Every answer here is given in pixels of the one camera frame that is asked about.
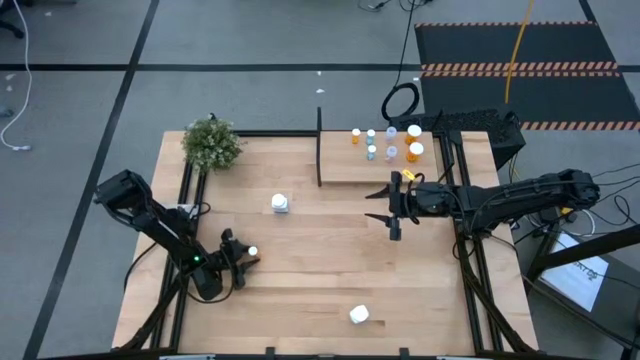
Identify white melatonin bottle blue label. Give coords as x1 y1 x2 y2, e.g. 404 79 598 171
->
270 192 291 215

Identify black hazard-striped floor mat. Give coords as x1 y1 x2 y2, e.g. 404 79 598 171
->
413 20 640 132

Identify black aluminium table frame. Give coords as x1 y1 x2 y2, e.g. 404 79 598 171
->
112 128 540 360

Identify black office chair base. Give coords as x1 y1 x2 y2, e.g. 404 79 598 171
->
0 0 26 40

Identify black hanging cable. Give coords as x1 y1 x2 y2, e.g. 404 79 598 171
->
380 0 421 122

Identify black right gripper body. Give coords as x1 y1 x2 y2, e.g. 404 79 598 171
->
388 171 451 242

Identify white printed sheet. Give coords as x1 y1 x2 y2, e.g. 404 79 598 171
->
540 232 610 312

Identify large white supplement bottle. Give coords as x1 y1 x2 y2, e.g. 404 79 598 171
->
348 303 371 325

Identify wooden shelf black metal frame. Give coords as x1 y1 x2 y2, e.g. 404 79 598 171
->
315 106 454 189

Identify potted green plant black pot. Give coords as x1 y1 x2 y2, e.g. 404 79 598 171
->
180 113 246 171

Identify white floor cable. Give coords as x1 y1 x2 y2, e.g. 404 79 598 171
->
0 0 34 152

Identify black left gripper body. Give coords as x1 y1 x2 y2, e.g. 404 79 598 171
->
207 228 246 290

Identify black metal stand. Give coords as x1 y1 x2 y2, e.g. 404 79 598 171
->
522 222 640 360

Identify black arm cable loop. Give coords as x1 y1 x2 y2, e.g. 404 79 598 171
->
184 272 236 305

